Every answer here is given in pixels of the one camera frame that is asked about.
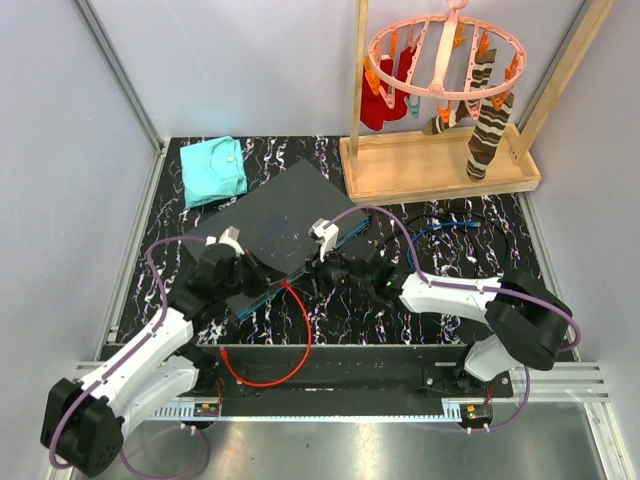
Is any red sock right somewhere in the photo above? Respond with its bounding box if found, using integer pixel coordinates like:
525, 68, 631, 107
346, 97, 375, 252
385, 47, 414, 121

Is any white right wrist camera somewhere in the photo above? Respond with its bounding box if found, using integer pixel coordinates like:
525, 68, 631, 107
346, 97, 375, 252
308, 218, 339, 262

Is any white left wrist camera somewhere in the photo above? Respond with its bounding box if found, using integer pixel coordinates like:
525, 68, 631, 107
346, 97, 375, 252
205, 226, 245, 256

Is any red cable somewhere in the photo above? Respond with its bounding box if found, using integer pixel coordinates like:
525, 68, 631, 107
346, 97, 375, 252
219, 279, 314, 388

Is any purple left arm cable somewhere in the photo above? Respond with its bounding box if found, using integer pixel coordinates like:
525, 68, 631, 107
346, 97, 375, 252
47, 236, 211, 476

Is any brown striped sock rear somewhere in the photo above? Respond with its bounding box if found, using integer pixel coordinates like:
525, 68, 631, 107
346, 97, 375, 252
422, 50, 499, 136

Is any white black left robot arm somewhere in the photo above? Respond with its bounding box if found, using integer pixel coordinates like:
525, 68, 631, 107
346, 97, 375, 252
40, 239, 287, 477

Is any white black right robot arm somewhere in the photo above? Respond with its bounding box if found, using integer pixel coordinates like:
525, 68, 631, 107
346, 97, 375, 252
306, 248, 571, 397

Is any folded teal cloth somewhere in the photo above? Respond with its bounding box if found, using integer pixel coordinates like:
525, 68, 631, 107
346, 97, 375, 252
180, 136, 248, 209

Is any blue cable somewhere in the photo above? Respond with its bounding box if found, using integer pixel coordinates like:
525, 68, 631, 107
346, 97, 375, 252
405, 219, 482, 271

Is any red sock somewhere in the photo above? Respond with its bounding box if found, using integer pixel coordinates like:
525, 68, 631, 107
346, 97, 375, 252
360, 68, 392, 131
385, 47, 414, 121

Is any wooden rack with tray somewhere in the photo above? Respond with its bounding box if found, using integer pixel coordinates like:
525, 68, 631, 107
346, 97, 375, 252
340, 1, 615, 206

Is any dark grey network switch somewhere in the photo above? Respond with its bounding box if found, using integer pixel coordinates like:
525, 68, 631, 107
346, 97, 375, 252
169, 160, 369, 319

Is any pink round clip hanger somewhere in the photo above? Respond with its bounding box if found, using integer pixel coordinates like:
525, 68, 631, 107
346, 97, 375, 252
362, 1, 527, 121

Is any brown striped sock long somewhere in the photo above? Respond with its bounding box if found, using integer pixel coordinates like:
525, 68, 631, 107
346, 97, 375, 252
466, 92, 515, 181

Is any black cable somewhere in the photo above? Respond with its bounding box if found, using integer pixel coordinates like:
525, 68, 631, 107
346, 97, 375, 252
389, 209, 518, 276

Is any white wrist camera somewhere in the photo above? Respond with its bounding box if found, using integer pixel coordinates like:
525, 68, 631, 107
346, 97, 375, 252
308, 218, 339, 262
205, 226, 245, 256

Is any red sock left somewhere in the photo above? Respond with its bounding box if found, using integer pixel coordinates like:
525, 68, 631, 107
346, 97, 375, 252
360, 68, 392, 131

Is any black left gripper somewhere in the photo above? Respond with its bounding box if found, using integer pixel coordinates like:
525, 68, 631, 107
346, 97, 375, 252
217, 247, 287, 301

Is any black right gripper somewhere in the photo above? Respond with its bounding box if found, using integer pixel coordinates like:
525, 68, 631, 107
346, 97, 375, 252
291, 243, 372, 299

